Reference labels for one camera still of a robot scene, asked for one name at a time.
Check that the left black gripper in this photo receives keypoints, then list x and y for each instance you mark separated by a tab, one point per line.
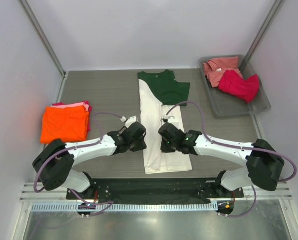
141	146

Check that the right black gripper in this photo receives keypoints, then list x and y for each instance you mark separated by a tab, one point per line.
165	149

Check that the white green raglan t shirt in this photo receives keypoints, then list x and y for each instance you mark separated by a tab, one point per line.
158	93

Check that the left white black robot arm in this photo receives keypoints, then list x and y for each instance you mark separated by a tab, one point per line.
53	166

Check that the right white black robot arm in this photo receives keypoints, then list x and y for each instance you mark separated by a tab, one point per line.
259	164

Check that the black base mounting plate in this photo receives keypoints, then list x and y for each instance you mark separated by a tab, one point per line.
159	191

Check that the folded magenta t shirt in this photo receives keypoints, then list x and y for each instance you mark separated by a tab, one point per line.
57	103

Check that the folded orange t shirt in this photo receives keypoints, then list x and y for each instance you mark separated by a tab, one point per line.
67	124

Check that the grey plastic tray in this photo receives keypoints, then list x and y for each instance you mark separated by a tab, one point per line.
225	105

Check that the salmon pink t shirt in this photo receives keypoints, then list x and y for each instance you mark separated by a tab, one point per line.
215	68

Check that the crimson red t shirt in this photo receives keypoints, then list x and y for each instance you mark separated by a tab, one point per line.
244	89

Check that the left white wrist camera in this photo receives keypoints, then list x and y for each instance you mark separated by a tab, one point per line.
128	121

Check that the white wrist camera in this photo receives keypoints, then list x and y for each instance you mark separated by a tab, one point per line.
169	119
128	121

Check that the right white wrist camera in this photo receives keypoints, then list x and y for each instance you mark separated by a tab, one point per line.
169	119

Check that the white slotted cable duct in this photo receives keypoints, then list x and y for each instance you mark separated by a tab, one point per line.
48	207

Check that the aluminium front rail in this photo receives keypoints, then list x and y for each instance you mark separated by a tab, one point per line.
29	196

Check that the left aluminium frame post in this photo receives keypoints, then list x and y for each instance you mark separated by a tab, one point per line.
39	31

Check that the aluminium frame post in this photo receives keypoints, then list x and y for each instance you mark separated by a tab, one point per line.
39	31
272	14

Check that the right aluminium frame post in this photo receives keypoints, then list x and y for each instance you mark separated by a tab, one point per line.
272	14

